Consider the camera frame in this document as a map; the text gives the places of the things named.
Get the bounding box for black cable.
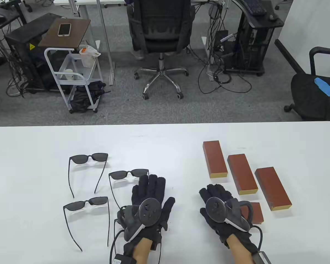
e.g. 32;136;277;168
250;225;263;252

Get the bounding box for white smartphone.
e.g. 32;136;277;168
57;23;72;37

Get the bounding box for black armchair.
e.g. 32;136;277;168
284;47;330;124

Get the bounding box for person's left forearm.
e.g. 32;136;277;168
132;237;152;264

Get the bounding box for black computer tower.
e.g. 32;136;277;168
235;16;274;70

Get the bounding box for black mesh office chair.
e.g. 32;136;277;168
126;0;196;100

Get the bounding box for white partition board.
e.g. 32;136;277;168
274;0;330;80

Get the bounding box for black keyboard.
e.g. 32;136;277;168
241;0;268;15

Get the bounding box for grey tracking controller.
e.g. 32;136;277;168
206;197;254;233
116;198;163;243

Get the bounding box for brown sliding storage box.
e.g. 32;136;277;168
203;141;228;179
254;167;292;211
227;154;259;196
241;202;264;224

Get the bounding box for tangle of black cables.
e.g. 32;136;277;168
198;47;252;94

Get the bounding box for brown side table top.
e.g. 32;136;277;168
38;19;91;50

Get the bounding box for silver aluminium post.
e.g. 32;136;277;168
96;0;116;86

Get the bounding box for white plastic bag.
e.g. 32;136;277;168
79;45;101;68

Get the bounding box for black equipment cabinet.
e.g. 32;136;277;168
4;13;65;92

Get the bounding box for black wrist battery pack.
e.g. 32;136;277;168
252;251;272;264
113;254;132;264

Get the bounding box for person's right forearm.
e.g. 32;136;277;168
227;234;255;264

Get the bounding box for white utility cart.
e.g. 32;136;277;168
44;44;103;114

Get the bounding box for black computer cart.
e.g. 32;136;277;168
225;0;284;77

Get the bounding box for person's left hand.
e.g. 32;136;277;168
123;174;176;255

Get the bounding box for person's right hand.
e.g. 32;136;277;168
199;184;257;253

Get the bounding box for black bag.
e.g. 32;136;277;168
70;81;110;112

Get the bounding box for black desk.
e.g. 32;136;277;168
0;5;24;32

